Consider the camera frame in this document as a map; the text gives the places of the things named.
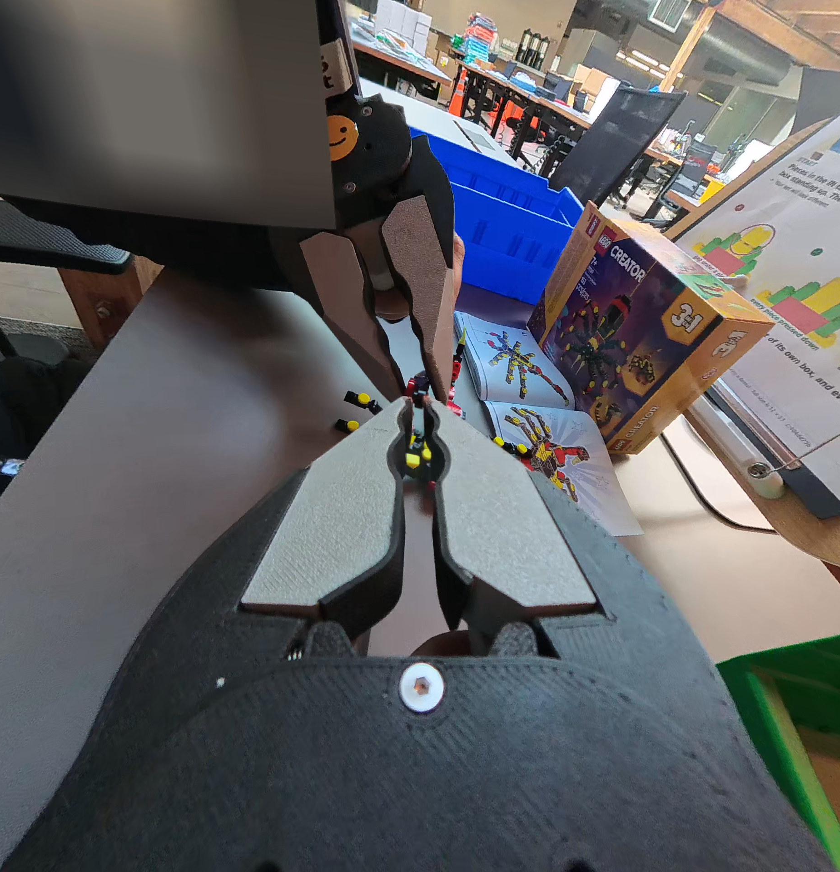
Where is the wooden board with printed sheet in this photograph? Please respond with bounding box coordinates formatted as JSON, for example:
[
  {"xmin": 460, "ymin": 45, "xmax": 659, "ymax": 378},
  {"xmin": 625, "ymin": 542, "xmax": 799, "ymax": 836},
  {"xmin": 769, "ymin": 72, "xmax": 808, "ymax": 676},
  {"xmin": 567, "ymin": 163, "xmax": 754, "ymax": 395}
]
[{"xmin": 665, "ymin": 102, "xmax": 840, "ymax": 570}]

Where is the background work table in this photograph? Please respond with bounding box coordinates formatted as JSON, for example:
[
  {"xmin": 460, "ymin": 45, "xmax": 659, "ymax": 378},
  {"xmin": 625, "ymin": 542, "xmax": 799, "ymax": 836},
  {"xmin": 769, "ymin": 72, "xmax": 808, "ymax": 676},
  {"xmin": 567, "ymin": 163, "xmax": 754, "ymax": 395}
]
[{"xmin": 461, "ymin": 61, "xmax": 594, "ymax": 159}]

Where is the blue storage bin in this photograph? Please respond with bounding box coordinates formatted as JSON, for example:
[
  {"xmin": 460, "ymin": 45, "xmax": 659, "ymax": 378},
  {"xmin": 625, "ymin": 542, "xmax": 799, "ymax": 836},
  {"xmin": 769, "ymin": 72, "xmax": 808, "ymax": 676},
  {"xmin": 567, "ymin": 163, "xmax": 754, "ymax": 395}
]
[{"xmin": 409, "ymin": 126, "xmax": 584, "ymax": 306}]

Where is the open lego instruction booklet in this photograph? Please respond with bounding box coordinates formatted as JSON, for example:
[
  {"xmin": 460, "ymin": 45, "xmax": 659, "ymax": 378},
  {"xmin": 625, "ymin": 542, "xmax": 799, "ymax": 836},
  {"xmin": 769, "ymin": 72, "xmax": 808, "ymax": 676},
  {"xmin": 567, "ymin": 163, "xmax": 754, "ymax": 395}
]
[{"xmin": 454, "ymin": 312, "xmax": 644, "ymax": 538}]

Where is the green storage bin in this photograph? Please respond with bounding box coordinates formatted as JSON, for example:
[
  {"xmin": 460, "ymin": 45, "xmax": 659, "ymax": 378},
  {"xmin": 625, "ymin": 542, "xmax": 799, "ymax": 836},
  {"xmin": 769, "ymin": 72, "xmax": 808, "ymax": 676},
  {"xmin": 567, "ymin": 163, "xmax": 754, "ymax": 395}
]
[{"xmin": 716, "ymin": 632, "xmax": 840, "ymax": 872}]

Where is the dark office chair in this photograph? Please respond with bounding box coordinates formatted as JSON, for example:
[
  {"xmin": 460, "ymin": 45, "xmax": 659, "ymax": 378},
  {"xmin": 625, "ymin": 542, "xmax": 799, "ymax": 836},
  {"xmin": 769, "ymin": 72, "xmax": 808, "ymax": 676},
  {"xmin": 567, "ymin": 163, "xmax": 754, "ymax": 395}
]
[{"xmin": 0, "ymin": 196, "xmax": 134, "ymax": 275}]

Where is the stack of folded cloths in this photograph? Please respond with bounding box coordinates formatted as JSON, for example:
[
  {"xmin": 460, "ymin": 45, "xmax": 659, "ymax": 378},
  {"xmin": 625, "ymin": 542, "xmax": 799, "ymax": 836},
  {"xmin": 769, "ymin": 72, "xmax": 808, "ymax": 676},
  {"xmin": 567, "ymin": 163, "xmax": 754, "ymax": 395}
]
[{"xmin": 462, "ymin": 12, "xmax": 500, "ymax": 64}]

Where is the lego set box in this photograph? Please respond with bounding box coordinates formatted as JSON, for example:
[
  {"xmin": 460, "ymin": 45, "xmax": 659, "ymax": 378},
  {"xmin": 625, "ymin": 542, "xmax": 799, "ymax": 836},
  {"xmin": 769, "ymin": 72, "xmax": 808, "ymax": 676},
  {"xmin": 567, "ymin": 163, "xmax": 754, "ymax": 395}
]
[{"xmin": 527, "ymin": 201, "xmax": 775, "ymax": 456}]

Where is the black monitor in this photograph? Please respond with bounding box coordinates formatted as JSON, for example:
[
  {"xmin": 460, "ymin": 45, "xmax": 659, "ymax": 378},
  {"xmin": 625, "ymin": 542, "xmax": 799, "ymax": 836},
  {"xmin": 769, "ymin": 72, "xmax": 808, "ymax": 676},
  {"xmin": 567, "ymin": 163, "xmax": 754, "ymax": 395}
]
[{"xmin": 549, "ymin": 82, "xmax": 688, "ymax": 207}]

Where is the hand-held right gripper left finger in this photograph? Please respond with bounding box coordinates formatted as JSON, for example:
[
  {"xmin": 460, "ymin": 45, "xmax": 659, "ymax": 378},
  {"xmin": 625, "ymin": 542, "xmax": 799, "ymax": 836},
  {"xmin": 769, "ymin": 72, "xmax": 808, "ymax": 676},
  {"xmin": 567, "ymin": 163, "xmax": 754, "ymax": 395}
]
[{"xmin": 240, "ymin": 396, "xmax": 414, "ymax": 640}]

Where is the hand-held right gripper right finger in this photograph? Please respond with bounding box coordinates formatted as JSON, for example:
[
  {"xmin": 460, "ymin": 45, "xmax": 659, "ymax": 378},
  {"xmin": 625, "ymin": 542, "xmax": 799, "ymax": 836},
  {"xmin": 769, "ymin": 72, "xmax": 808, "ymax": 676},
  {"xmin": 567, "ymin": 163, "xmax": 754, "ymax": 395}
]
[{"xmin": 422, "ymin": 398, "xmax": 599, "ymax": 654}]

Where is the wooden table leg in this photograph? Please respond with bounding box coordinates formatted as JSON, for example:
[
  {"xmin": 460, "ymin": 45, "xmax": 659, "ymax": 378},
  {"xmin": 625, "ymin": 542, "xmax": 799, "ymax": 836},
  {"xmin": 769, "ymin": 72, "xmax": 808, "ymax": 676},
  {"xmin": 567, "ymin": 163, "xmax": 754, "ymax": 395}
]
[{"xmin": 57, "ymin": 255, "xmax": 163, "ymax": 352}]

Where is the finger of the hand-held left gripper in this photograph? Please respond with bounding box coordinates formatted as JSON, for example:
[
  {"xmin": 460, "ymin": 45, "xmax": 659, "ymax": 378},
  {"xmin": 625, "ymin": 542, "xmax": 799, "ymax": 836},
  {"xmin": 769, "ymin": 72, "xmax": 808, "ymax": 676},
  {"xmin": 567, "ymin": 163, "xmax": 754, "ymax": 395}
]
[
  {"xmin": 299, "ymin": 232, "xmax": 408, "ymax": 404},
  {"xmin": 381, "ymin": 194, "xmax": 457, "ymax": 404}
]

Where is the black yellow lego spider model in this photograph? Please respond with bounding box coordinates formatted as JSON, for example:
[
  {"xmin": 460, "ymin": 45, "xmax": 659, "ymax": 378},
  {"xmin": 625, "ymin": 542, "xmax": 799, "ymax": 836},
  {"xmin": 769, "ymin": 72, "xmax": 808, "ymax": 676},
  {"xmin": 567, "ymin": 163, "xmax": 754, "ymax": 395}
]
[{"xmin": 334, "ymin": 327, "xmax": 530, "ymax": 493}]

